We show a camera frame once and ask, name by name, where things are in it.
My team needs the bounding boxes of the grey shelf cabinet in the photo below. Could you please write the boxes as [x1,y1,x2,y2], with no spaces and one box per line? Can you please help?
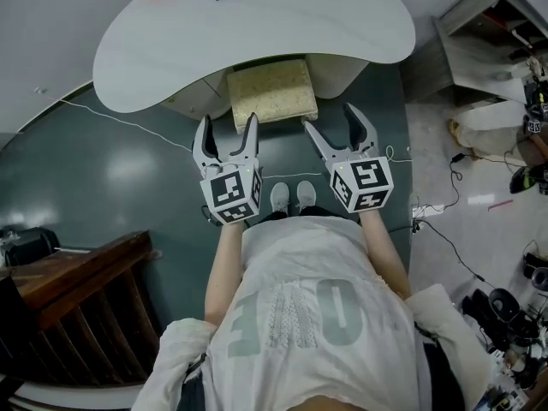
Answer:
[432,0,548,103]

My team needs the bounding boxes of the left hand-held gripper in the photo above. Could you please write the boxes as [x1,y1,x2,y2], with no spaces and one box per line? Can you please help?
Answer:
[192,111,264,226]

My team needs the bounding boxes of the person's right forearm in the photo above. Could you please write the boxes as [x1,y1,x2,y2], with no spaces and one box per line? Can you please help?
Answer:
[358,206,414,305]

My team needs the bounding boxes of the black bag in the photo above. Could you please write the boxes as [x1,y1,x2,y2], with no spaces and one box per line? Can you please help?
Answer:
[0,226,62,267]

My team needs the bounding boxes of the person's left grey shoe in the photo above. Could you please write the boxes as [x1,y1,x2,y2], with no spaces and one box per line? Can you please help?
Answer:
[270,182,291,215]

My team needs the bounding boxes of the person's grey shoe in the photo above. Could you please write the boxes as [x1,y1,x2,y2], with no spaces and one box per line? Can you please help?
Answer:
[295,180,318,214]
[270,182,291,215]

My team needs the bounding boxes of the brown wooden staircase railing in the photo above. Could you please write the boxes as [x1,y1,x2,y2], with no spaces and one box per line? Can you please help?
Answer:
[0,229,164,388]

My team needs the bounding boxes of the person's black trousers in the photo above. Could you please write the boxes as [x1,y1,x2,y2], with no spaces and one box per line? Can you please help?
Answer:
[255,204,346,228]

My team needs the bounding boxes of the person's white shirt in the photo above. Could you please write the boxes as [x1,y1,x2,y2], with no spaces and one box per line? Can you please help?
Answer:
[130,216,494,411]

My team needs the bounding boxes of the pile of black devices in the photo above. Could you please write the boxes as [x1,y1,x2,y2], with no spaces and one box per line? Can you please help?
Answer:
[461,240,548,411]

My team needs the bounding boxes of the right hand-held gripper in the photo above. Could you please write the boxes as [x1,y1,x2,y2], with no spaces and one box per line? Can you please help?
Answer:
[302,102,395,215]

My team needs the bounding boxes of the beige upholstered stool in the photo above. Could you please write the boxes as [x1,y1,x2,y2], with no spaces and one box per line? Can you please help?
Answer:
[225,57,319,135]

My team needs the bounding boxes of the white power strip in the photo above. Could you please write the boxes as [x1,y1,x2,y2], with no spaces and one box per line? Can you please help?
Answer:
[411,205,447,223]

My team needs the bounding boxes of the black floor cable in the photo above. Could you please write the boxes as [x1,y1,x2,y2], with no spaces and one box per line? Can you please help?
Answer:
[410,151,490,283]

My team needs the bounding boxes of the person's left forearm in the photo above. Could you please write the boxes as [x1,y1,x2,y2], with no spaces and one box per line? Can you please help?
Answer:
[204,219,247,323]

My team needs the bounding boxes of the white curved table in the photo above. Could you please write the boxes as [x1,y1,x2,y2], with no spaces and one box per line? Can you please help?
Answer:
[92,0,417,122]

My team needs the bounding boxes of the person's right grey shoe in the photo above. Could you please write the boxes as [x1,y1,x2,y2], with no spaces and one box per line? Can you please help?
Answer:
[295,180,318,214]

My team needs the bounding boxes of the white floor cable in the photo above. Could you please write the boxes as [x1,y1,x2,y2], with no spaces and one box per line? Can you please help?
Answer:
[33,86,412,180]

